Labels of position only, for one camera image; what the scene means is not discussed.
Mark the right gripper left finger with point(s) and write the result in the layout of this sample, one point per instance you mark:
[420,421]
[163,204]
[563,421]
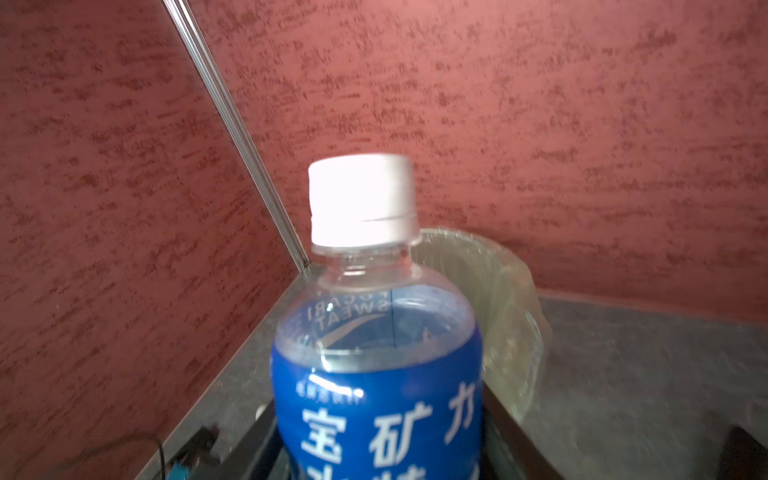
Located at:
[256,455]

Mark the clear plastic bin liner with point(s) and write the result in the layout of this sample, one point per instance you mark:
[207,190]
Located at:
[501,290]

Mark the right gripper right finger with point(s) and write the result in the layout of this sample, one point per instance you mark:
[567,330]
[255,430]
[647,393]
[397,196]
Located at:
[506,451]

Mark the left aluminium corner post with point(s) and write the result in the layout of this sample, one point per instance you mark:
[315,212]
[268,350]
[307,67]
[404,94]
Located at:
[192,36]

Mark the black calculator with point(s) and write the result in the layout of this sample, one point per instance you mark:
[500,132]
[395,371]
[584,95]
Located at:
[743,457]

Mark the Pocari blue label bottle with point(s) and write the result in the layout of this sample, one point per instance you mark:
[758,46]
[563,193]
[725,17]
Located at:
[376,366]

